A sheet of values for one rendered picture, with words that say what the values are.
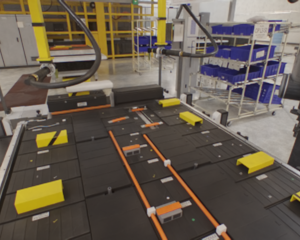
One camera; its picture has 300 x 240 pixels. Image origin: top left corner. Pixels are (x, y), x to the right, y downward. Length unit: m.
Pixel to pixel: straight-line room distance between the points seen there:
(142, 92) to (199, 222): 1.21
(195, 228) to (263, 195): 0.32
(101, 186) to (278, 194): 0.69
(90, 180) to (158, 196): 0.29
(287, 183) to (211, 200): 0.36
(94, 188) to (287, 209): 0.71
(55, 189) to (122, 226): 0.29
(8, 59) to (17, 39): 0.90
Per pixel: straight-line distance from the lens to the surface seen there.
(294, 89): 1.94
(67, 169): 1.02
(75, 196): 0.88
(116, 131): 1.26
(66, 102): 1.64
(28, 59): 10.19
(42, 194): 0.86
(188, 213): 0.79
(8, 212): 0.92
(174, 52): 1.77
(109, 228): 0.74
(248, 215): 0.83
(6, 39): 10.22
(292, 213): 0.92
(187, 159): 1.01
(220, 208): 0.82
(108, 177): 0.91
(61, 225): 0.80
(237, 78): 3.72
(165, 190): 0.85
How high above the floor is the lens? 1.59
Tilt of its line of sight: 25 degrees down
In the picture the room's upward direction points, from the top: straight up
